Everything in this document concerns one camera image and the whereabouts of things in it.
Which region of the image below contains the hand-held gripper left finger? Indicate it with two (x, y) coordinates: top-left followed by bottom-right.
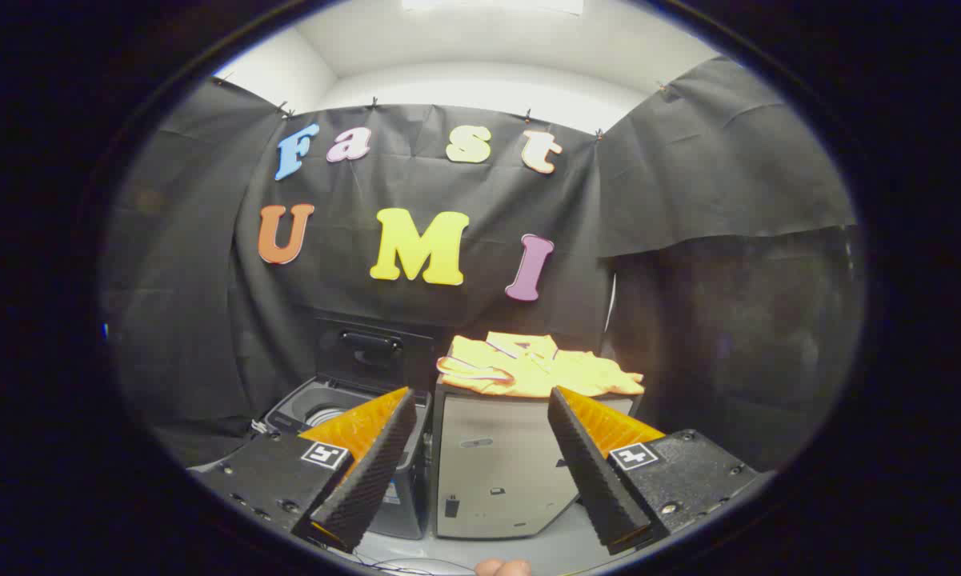
(192, 387), (418, 553)

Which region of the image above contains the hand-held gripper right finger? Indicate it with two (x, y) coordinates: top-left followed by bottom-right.
(547, 386), (771, 556)

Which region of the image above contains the grey washing machine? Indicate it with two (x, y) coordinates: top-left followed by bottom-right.
(264, 374), (434, 541)

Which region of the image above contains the yellow orange shirt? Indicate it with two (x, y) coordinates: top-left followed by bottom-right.
(436, 331), (646, 399)

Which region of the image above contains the grey cabinet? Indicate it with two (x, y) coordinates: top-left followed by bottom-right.
(430, 381), (646, 541)

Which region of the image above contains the black backdrop cloth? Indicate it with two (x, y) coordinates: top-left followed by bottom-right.
(102, 56), (861, 473)

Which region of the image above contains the white ceiling light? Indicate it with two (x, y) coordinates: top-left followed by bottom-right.
(402, 0), (585, 15)

